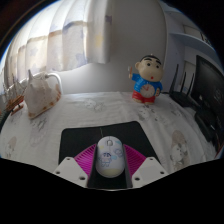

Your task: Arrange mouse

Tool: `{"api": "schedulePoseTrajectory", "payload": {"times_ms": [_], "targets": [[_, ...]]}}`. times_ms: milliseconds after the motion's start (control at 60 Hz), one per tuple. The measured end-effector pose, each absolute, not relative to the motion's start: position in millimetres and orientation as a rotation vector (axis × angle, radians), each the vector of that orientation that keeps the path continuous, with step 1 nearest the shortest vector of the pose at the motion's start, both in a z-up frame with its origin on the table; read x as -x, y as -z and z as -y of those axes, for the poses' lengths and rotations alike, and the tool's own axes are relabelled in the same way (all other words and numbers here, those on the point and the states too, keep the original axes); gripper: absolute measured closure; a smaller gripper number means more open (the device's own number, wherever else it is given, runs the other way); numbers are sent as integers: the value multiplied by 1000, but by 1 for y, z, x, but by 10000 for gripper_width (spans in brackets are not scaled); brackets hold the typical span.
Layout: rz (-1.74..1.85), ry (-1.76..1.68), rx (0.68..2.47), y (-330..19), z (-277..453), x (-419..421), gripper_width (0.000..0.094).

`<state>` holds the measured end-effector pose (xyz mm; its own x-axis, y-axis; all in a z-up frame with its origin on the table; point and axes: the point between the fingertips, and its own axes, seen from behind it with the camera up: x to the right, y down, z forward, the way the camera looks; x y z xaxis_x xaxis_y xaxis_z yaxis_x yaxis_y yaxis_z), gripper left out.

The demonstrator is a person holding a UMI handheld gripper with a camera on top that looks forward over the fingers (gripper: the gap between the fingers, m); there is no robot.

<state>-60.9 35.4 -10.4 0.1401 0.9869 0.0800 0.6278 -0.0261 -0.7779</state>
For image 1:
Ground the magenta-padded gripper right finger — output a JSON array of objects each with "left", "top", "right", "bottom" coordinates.
[{"left": 122, "top": 143, "right": 169, "bottom": 189}]

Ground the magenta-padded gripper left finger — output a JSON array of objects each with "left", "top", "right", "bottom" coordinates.
[{"left": 53, "top": 143, "right": 99, "bottom": 189}]

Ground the white cartoon-printed computer mouse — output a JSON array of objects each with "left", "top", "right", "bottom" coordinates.
[{"left": 95, "top": 135, "right": 126, "bottom": 179}]

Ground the black mouse pad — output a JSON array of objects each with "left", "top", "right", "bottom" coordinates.
[{"left": 59, "top": 120, "right": 160, "bottom": 190}]

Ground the white printed tablecloth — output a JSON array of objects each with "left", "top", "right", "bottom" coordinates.
[{"left": 0, "top": 91, "right": 218, "bottom": 174}]

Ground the large white conch shell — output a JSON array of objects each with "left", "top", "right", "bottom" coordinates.
[{"left": 23, "top": 69, "right": 63, "bottom": 120}]

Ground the black router with antennas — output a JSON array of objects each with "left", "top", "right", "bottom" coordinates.
[{"left": 168, "top": 63, "right": 201, "bottom": 108}]

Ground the cartoon boy figure clock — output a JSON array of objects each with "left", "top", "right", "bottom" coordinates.
[{"left": 128, "top": 54, "right": 165, "bottom": 106}]

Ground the black computer monitor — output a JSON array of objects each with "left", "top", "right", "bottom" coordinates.
[{"left": 190, "top": 54, "right": 224, "bottom": 144}]

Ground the sheer white printed curtain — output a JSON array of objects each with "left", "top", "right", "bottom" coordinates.
[{"left": 3, "top": 0, "right": 113, "bottom": 84}]

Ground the white wall shelf unit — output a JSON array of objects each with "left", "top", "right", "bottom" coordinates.
[{"left": 166, "top": 9, "right": 224, "bottom": 78}]

